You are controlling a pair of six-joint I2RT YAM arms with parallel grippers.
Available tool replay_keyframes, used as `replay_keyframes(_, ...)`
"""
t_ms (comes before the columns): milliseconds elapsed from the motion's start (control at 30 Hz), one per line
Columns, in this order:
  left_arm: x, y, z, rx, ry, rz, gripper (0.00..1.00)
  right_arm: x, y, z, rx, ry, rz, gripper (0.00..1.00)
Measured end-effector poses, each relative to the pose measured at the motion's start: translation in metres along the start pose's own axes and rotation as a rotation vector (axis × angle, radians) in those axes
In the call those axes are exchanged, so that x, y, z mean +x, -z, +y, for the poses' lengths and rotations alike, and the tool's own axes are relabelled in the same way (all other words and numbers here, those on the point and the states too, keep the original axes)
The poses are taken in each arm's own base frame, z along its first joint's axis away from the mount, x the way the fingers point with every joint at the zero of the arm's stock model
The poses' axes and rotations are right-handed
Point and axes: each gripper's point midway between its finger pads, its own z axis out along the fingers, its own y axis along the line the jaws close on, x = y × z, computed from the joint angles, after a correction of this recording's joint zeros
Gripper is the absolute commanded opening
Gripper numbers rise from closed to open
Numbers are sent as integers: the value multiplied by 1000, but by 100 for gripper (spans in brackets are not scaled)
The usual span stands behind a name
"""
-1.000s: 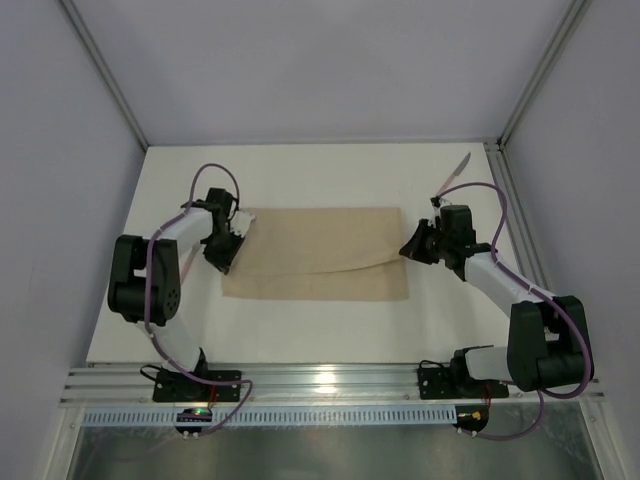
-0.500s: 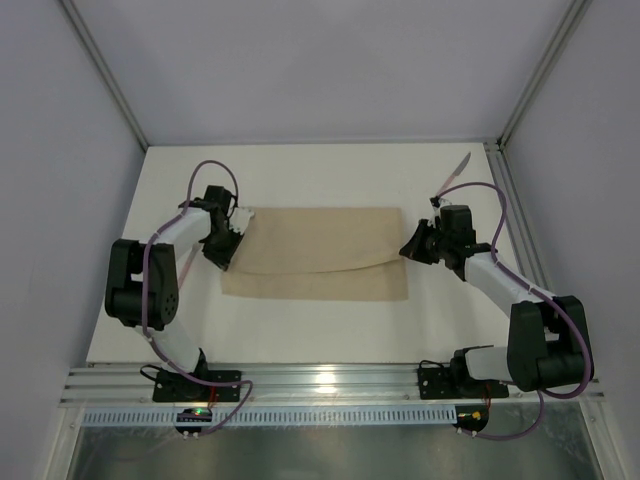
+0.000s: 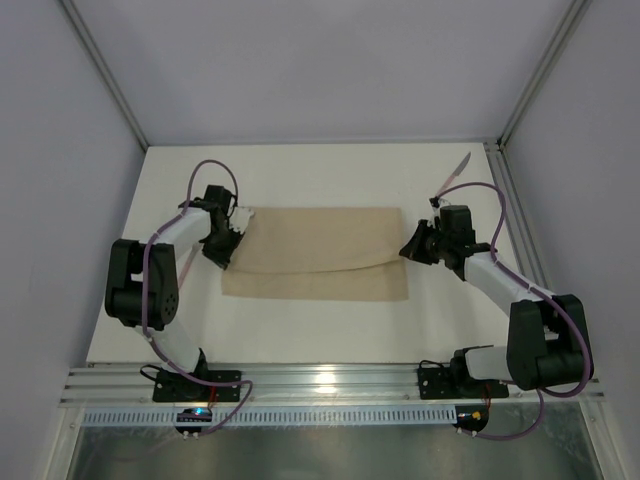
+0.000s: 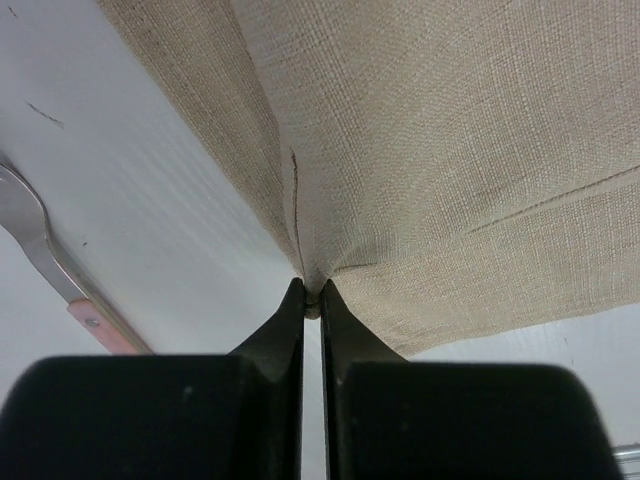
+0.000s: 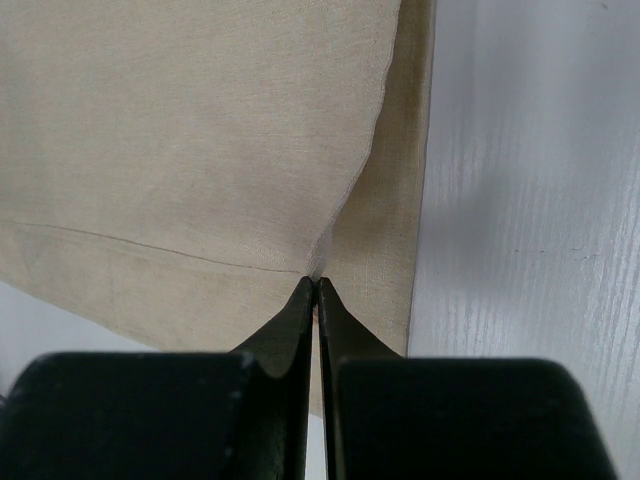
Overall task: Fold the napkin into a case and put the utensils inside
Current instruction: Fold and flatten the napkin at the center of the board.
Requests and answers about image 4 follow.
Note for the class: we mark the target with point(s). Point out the fork with pink handle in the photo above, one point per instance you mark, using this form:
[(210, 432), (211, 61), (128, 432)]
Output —
[(25, 217)]

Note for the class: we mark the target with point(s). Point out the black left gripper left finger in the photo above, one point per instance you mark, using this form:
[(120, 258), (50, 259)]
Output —
[(231, 416)]

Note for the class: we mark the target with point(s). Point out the beige cloth napkin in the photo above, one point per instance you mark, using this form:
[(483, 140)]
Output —
[(457, 168)]

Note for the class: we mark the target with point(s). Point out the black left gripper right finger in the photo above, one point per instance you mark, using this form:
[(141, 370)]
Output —
[(389, 418)]

